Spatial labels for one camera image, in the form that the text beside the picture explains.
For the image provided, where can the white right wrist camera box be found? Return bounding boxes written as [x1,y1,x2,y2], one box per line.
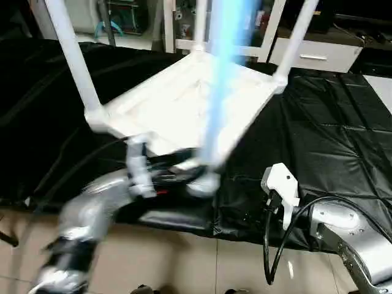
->
[260,162,301,230]

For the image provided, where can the white glass door cabinet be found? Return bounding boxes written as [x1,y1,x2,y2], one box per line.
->
[162,0,285,62]

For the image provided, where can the black plastic work mat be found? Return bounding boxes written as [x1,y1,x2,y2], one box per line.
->
[0,38,392,253]

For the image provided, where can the white plastic children's table top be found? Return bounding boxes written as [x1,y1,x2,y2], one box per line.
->
[86,50,287,184]

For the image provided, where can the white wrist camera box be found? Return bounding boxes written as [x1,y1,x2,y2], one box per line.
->
[126,136,157,200]
[260,162,301,230]

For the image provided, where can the teal plastic object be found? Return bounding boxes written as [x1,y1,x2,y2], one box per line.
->
[95,20,126,36]

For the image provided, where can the white side table board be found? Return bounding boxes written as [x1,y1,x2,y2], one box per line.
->
[366,75,392,114]

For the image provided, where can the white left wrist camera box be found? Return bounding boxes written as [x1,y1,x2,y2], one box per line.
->
[126,136,157,200]

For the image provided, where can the white low drawer unit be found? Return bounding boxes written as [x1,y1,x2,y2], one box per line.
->
[269,38,362,73]

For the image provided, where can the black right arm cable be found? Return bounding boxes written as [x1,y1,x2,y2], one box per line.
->
[262,195,392,285]

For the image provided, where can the black metal table leg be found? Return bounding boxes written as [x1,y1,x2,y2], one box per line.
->
[0,230,19,247]

